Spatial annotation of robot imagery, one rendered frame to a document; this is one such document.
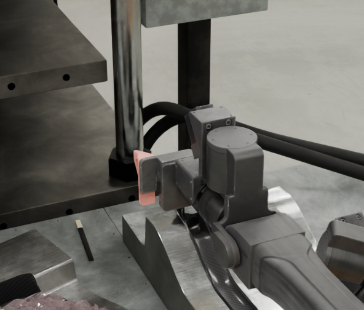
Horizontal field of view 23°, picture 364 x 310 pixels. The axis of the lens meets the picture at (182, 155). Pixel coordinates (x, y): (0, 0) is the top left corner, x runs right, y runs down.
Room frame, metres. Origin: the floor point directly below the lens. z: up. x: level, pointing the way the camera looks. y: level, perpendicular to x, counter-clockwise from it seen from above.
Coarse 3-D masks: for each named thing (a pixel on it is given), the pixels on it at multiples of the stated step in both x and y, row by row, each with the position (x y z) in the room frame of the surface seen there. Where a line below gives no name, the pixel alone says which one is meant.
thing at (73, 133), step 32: (32, 96) 2.10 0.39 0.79; (64, 96) 2.10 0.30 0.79; (96, 96) 2.10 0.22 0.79; (0, 128) 1.92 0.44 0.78; (32, 128) 1.92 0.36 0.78; (64, 128) 1.92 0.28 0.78; (96, 128) 1.92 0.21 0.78; (0, 160) 1.76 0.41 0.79; (32, 160) 1.76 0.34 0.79; (64, 160) 1.76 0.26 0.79; (96, 160) 1.76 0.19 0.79; (0, 192) 1.62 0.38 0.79; (32, 192) 1.62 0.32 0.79; (64, 192) 1.62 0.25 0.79; (96, 192) 1.62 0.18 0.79; (128, 192) 1.64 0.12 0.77; (160, 192) 1.67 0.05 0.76; (0, 224) 1.53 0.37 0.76
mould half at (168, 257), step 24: (144, 216) 1.41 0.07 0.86; (168, 216) 1.30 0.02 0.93; (144, 240) 1.33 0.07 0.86; (168, 240) 1.23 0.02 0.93; (312, 240) 1.27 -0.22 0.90; (144, 264) 1.31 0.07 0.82; (168, 264) 1.20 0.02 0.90; (192, 264) 1.20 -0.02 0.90; (168, 288) 1.20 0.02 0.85; (192, 288) 1.15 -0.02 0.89
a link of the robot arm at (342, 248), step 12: (336, 228) 0.96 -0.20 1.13; (348, 228) 0.97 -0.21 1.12; (360, 228) 0.98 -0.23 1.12; (324, 240) 0.97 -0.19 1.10; (336, 240) 0.95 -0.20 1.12; (348, 240) 0.95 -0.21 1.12; (360, 240) 0.95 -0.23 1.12; (324, 252) 0.95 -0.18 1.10; (336, 252) 0.94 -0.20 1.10; (348, 252) 0.95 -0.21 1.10; (360, 252) 0.95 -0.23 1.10; (336, 264) 0.94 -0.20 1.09; (348, 264) 0.94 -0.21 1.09; (360, 264) 0.94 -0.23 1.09; (336, 276) 0.94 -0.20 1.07; (348, 276) 0.94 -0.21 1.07; (360, 276) 0.94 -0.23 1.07
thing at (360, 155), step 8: (296, 144) 1.69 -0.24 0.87; (304, 144) 1.69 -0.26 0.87; (312, 144) 1.69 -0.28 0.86; (320, 144) 1.69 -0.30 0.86; (320, 152) 1.68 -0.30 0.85; (328, 152) 1.67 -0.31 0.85; (336, 152) 1.67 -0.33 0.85; (344, 152) 1.68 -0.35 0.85; (352, 152) 1.68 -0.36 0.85; (344, 160) 1.67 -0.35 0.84; (352, 160) 1.66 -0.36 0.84; (360, 160) 1.66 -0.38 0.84
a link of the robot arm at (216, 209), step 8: (208, 192) 0.89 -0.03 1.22; (216, 192) 0.89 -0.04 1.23; (200, 200) 0.90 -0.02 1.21; (208, 200) 0.88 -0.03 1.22; (216, 200) 0.88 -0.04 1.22; (224, 200) 0.86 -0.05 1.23; (200, 208) 0.89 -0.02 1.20; (208, 208) 0.88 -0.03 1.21; (216, 208) 0.86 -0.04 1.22; (224, 208) 0.85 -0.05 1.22; (208, 216) 0.87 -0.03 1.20; (216, 216) 0.86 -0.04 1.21; (208, 224) 0.88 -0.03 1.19
